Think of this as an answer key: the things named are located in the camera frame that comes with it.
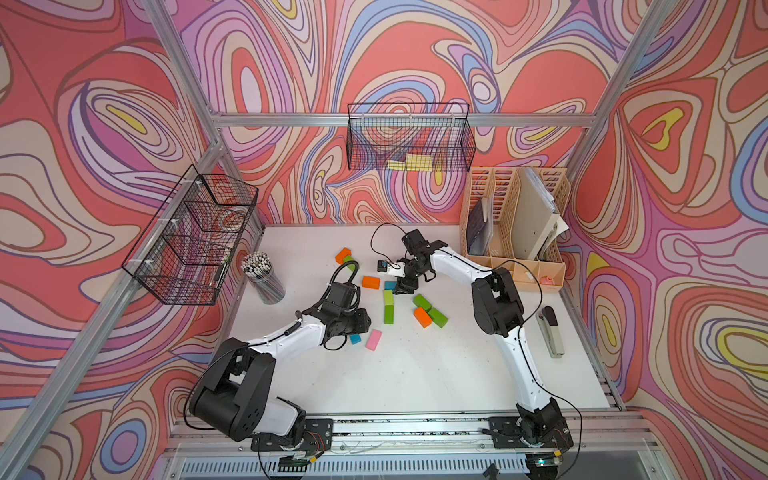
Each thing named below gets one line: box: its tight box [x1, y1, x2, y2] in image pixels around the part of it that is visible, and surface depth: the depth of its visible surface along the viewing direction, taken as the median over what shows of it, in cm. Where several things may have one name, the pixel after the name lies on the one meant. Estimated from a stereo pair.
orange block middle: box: [362, 276, 381, 290], surface depth 103 cm
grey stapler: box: [536, 306, 565, 359], surface depth 90 cm
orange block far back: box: [334, 247, 352, 265], surface depth 110 cm
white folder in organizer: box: [512, 167, 569, 260], surface depth 93 cm
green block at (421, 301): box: [413, 294, 432, 312], surface depth 98 cm
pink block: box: [365, 329, 382, 351], surface depth 92 cm
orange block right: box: [413, 307, 432, 329], surface depth 95 cm
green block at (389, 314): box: [383, 305, 395, 325], surface depth 96 cm
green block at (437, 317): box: [428, 307, 449, 328], surface depth 95 cm
